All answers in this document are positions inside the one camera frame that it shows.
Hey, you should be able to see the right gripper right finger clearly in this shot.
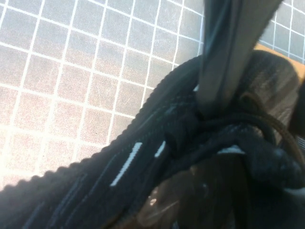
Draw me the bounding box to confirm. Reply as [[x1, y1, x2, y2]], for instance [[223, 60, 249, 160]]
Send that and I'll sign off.
[[289, 80, 305, 139]]

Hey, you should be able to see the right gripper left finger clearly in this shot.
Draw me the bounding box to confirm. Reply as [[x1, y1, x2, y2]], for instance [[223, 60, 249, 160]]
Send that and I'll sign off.
[[199, 0, 283, 117]]

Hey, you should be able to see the black knit sneaker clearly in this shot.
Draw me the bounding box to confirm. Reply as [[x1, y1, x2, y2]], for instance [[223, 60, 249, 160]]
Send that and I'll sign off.
[[0, 50, 305, 229]]

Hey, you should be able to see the brown cardboard shoe box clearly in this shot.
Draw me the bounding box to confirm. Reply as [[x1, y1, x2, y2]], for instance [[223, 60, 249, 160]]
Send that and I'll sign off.
[[254, 42, 305, 81]]

